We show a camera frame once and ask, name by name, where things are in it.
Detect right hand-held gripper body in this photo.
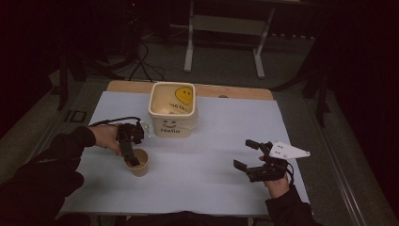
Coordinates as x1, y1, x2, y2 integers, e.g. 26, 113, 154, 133
246, 140, 311, 184

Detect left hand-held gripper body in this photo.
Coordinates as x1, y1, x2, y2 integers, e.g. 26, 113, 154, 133
116, 121, 152, 146

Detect brown paper cup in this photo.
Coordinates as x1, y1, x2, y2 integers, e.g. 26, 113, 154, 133
124, 148, 151, 178

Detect person's right hand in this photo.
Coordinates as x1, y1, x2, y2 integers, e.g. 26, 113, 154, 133
263, 176, 292, 200

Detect person's left hand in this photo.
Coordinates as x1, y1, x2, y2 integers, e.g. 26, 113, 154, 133
88, 124, 122, 156

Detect pale blue table mat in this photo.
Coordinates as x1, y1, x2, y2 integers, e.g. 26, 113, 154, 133
58, 90, 311, 218

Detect cream smiley-face bin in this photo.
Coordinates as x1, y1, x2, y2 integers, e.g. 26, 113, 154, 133
147, 81, 199, 138

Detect dark floor socket plate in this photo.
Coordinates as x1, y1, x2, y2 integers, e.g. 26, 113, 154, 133
63, 109, 88, 124

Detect black metal stand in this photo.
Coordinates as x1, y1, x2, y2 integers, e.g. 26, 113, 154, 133
56, 51, 88, 111
301, 70, 332, 128

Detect white metal stand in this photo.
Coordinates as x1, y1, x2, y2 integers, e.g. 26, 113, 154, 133
184, 0, 278, 80

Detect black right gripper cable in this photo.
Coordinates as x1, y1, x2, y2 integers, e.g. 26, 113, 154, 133
285, 160, 296, 186

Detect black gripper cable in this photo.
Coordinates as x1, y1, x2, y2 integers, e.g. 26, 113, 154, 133
285, 160, 296, 186
88, 116, 143, 128

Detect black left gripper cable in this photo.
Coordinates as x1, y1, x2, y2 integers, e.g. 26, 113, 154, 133
88, 116, 143, 128

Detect black floor cables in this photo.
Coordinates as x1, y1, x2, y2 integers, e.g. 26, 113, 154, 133
127, 40, 167, 83

